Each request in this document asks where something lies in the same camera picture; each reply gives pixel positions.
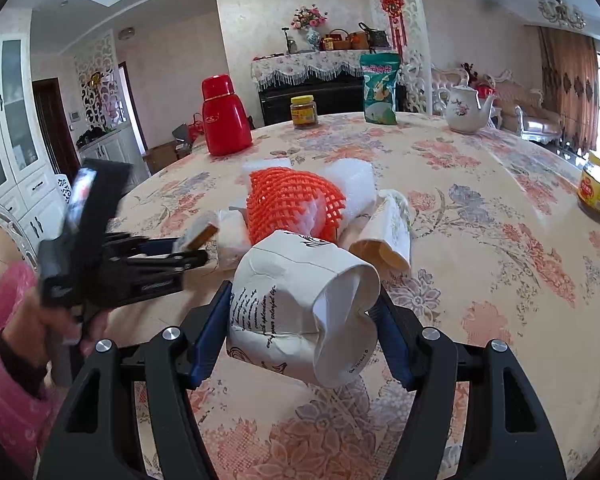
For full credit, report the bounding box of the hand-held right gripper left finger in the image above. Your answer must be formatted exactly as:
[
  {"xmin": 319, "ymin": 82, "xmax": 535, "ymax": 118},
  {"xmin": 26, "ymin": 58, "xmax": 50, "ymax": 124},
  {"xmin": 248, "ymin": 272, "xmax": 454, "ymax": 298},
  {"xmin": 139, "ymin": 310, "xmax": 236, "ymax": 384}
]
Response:
[{"xmin": 35, "ymin": 280, "xmax": 233, "ymax": 480}]

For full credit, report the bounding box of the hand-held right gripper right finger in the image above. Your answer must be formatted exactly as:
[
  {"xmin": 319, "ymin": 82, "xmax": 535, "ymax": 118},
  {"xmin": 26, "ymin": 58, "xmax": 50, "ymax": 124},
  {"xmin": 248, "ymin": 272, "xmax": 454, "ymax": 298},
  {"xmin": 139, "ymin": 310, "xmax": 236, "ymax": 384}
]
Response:
[{"xmin": 367, "ymin": 290, "xmax": 567, "ymax": 480}]

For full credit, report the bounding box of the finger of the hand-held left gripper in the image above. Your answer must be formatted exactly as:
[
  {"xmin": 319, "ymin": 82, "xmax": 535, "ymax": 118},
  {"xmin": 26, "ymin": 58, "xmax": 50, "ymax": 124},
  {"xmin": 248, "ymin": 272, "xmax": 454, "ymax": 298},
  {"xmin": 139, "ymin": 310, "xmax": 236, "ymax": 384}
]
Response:
[
  {"xmin": 142, "ymin": 249, "xmax": 211, "ymax": 276},
  {"xmin": 130, "ymin": 236, "xmax": 182, "ymax": 258}
]

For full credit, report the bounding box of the small brown paper box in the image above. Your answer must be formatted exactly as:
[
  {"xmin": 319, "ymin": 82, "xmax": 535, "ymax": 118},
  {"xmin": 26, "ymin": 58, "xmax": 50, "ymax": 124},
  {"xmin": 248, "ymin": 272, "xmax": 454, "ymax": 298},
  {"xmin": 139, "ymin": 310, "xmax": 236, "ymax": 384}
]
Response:
[{"xmin": 172, "ymin": 220, "xmax": 219, "ymax": 254}]

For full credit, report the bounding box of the white foam block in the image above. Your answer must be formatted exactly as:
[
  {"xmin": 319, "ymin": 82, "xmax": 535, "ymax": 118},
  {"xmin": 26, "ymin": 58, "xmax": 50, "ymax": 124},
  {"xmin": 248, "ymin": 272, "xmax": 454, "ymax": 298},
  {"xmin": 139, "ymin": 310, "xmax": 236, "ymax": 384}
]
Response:
[{"xmin": 217, "ymin": 208, "xmax": 254, "ymax": 269}]

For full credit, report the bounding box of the printed white paper cup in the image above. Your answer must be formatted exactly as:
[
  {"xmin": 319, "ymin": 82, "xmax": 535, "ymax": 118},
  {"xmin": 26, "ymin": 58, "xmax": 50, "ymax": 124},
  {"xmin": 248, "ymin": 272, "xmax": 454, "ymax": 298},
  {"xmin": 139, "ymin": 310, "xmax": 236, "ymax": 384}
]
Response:
[
  {"xmin": 224, "ymin": 228, "xmax": 382, "ymax": 389},
  {"xmin": 348, "ymin": 188, "xmax": 413, "ymax": 271}
]

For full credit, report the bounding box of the orange foam net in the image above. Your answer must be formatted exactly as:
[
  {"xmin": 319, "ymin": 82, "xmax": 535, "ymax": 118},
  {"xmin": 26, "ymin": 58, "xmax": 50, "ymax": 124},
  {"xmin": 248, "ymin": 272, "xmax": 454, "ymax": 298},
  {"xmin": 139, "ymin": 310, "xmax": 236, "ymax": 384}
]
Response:
[{"xmin": 245, "ymin": 168, "xmax": 343, "ymax": 244}]

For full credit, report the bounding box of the white foam roll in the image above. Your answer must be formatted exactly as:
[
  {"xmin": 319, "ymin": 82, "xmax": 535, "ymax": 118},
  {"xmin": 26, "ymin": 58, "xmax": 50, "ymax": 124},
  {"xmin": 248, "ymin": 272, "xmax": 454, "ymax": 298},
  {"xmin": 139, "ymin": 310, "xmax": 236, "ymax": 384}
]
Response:
[{"xmin": 327, "ymin": 158, "xmax": 377, "ymax": 212}]

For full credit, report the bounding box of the person's left forearm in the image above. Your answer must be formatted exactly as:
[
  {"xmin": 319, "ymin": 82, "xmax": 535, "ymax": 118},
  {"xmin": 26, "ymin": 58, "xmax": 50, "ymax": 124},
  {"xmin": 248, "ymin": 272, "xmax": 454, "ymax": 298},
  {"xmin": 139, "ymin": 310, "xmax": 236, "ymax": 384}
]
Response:
[{"xmin": 0, "ymin": 259, "xmax": 57, "ymax": 467}]

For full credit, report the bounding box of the person's left hand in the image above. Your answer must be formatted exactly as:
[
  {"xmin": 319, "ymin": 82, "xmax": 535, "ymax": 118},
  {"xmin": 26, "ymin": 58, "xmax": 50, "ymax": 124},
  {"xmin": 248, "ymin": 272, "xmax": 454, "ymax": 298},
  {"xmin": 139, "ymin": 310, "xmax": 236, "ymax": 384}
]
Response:
[{"xmin": 0, "ymin": 287, "xmax": 112, "ymax": 373}]

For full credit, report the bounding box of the low white cabinet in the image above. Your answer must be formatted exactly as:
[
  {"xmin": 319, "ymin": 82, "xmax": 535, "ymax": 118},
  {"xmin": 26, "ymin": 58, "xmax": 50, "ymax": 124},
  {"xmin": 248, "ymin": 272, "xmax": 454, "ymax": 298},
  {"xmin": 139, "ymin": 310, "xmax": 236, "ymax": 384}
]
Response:
[{"xmin": 77, "ymin": 127, "xmax": 149, "ymax": 187}]

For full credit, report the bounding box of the dark wooden door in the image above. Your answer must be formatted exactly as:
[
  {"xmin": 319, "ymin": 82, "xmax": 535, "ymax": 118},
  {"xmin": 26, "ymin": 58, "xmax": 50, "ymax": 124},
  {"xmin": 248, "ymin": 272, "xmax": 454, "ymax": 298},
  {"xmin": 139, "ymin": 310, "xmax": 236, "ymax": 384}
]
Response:
[{"xmin": 32, "ymin": 77, "xmax": 82, "ymax": 187}]

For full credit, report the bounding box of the floral tablecloth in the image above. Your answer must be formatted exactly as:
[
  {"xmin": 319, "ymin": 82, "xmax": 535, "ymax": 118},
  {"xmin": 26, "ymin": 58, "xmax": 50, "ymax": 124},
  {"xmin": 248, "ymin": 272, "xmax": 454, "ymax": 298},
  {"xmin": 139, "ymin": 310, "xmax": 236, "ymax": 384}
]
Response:
[{"xmin": 109, "ymin": 111, "xmax": 600, "ymax": 480}]

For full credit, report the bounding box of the tall white glass cabinet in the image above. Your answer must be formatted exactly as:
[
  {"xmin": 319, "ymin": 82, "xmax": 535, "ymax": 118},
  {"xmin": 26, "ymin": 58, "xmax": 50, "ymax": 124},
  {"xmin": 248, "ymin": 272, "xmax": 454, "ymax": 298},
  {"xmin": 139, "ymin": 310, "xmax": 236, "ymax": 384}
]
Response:
[{"xmin": 0, "ymin": 34, "xmax": 67, "ymax": 272}]

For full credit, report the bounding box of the red thermos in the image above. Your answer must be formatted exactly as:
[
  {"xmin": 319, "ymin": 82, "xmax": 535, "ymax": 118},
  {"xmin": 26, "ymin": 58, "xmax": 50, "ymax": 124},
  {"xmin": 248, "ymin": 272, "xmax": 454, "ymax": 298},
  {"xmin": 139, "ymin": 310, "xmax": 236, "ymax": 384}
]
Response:
[{"xmin": 201, "ymin": 74, "xmax": 254, "ymax": 157}]

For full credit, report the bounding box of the white lattice screen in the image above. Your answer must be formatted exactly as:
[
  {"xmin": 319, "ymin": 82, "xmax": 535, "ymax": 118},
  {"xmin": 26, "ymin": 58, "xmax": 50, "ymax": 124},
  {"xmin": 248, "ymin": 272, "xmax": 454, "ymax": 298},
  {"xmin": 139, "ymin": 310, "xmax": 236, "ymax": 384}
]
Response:
[
  {"xmin": 364, "ymin": 0, "xmax": 432, "ymax": 114},
  {"xmin": 73, "ymin": 29, "xmax": 119, "ymax": 132}
]

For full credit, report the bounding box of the yellow lid glass jar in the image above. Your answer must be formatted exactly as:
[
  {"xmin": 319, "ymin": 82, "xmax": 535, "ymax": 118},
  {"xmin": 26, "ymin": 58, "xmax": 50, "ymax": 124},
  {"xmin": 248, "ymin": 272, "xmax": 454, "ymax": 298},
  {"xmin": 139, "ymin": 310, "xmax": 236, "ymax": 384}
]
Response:
[{"xmin": 289, "ymin": 94, "xmax": 320, "ymax": 130}]

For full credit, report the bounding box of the black piano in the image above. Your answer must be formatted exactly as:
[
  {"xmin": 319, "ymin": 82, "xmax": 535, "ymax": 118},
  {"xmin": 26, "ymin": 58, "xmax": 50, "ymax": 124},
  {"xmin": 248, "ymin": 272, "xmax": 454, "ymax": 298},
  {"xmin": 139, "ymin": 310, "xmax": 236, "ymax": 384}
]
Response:
[{"xmin": 257, "ymin": 77, "xmax": 407, "ymax": 127}]

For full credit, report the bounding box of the floral lace piano cover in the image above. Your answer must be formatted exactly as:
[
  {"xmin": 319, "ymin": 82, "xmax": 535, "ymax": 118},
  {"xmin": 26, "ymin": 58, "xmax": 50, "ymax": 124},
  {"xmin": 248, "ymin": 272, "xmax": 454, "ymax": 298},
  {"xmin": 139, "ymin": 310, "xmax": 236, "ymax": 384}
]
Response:
[{"xmin": 249, "ymin": 49, "xmax": 377, "ymax": 92}]

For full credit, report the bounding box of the white floral teapot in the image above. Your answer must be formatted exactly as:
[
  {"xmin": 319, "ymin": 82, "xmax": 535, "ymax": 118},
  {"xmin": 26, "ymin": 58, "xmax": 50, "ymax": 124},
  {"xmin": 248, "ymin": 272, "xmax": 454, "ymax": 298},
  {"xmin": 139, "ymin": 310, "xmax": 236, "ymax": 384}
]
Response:
[{"xmin": 437, "ymin": 84, "xmax": 499, "ymax": 135}]

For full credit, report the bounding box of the red label glass jar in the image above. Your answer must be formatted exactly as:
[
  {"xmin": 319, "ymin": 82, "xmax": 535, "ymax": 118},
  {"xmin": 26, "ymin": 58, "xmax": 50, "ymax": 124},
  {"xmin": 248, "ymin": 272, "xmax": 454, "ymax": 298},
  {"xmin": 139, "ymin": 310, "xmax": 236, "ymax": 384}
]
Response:
[{"xmin": 576, "ymin": 149, "xmax": 600, "ymax": 219}]

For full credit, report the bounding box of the green snack bag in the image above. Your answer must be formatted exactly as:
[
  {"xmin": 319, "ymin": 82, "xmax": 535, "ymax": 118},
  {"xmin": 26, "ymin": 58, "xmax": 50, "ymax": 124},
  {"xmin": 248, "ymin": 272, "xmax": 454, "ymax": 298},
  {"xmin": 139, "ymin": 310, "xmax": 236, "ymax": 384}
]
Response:
[{"xmin": 359, "ymin": 52, "xmax": 401, "ymax": 126}]

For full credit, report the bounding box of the flower vase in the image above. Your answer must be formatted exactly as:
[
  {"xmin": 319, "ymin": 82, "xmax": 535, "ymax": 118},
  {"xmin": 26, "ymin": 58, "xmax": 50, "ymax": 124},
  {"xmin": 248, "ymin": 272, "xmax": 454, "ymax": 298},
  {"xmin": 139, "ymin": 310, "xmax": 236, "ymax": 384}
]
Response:
[{"xmin": 290, "ymin": 5, "xmax": 329, "ymax": 53}]

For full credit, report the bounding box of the woven basket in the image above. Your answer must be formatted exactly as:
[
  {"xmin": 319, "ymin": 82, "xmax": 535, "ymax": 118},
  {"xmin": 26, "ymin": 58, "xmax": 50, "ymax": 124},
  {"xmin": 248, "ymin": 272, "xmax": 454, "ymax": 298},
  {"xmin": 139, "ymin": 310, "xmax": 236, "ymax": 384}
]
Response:
[{"xmin": 321, "ymin": 28, "xmax": 351, "ymax": 52}]

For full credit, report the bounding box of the ornate white armchair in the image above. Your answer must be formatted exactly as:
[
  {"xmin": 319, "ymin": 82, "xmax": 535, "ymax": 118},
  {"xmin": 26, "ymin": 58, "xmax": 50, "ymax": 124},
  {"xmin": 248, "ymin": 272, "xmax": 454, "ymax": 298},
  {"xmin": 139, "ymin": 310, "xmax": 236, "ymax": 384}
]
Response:
[{"xmin": 429, "ymin": 64, "xmax": 472, "ymax": 117}]

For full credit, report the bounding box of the ornate white sofa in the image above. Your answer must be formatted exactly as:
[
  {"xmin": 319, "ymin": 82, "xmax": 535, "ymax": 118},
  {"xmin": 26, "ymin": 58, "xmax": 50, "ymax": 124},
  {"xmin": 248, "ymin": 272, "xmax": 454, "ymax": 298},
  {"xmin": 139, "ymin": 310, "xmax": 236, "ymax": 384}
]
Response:
[{"xmin": 489, "ymin": 69, "xmax": 564, "ymax": 144}]

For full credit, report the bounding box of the dark handbag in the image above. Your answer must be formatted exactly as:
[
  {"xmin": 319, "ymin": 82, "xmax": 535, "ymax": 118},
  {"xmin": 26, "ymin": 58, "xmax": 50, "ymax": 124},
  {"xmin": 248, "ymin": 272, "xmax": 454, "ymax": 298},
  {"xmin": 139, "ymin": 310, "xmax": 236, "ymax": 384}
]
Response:
[{"xmin": 358, "ymin": 22, "xmax": 389, "ymax": 49}]

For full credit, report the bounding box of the brown patterned curtain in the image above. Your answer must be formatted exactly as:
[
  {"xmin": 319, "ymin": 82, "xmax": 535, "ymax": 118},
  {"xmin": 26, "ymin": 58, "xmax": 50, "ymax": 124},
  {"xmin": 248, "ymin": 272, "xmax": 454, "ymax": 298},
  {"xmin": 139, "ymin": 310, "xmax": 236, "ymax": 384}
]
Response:
[{"xmin": 537, "ymin": 24, "xmax": 600, "ymax": 147}]

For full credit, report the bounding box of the red Chinese knot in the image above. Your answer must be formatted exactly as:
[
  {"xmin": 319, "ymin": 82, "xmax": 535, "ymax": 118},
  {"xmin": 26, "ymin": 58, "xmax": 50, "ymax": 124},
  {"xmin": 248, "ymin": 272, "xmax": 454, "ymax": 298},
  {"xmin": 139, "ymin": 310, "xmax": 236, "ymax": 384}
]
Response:
[{"xmin": 379, "ymin": 0, "xmax": 407, "ymax": 61}]

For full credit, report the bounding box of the chandelier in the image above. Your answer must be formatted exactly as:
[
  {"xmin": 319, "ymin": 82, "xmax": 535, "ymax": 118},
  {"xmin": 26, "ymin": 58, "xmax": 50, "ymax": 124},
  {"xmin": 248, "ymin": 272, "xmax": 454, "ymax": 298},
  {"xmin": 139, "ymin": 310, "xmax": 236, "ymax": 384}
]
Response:
[{"xmin": 537, "ymin": 0, "xmax": 587, "ymax": 30}]

